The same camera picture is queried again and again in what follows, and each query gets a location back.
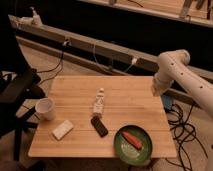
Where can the white small bottle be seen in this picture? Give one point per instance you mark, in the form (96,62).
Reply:
(98,106)

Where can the white rectangular sponge block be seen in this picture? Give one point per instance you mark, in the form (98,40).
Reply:
(61,130)

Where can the black rectangular remote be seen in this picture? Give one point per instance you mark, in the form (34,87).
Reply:
(99,126)

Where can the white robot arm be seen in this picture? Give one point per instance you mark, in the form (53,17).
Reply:
(173,67)

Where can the white paper cup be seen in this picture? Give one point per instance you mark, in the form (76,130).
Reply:
(45,107)

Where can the clear plastic fork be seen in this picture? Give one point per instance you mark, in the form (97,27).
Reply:
(129,150)

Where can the wooden table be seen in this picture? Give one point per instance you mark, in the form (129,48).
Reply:
(128,101)

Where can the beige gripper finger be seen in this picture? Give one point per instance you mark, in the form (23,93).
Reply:
(155,91)

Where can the blue box on floor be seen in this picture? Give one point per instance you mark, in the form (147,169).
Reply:
(167,102)

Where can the green round plate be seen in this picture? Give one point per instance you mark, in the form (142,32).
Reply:
(145,151)

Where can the white spray bottle on ledge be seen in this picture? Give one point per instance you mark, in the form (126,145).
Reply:
(36,17)

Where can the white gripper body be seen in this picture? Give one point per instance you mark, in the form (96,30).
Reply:
(162,83)

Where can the black chair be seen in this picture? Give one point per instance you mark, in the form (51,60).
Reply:
(23,86)

